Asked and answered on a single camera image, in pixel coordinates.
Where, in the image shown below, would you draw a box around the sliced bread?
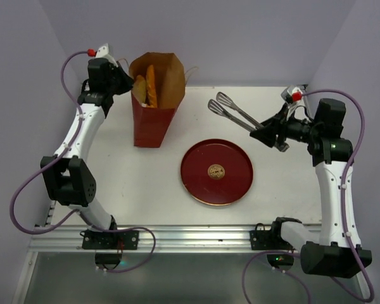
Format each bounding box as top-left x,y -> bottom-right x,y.
133,75 -> 147,104

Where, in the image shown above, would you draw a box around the long twisted bread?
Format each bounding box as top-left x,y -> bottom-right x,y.
146,65 -> 158,108

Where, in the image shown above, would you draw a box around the red paper bag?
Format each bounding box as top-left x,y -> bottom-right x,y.
129,52 -> 195,148

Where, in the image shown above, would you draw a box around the metal tongs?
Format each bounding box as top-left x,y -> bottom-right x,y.
207,91 -> 289,153

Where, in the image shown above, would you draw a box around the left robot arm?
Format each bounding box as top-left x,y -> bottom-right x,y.
40,57 -> 134,249

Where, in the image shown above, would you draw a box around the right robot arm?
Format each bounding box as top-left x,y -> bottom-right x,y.
250,98 -> 372,279

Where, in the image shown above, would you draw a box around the red round plate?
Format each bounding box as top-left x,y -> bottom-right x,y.
180,139 -> 254,206

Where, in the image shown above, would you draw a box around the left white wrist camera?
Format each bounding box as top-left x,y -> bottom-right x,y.
86,43 -> 117,65

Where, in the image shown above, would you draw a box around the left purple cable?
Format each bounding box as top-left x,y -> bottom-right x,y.
8,50 -> 156,274

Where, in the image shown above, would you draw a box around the purple cable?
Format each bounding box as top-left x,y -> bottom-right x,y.
242,89 -> 375,304
8,50 -> 156,274

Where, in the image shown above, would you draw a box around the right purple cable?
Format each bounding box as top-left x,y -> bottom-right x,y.
242,89 -> 375,304

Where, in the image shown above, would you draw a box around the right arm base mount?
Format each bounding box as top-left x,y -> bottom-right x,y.
249,220 -> 296,270

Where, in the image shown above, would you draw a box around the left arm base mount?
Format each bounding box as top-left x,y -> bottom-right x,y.
80,229 -> 139,270

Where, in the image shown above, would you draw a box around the aluminium rail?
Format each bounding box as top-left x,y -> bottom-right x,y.
28,224 -> 362,254

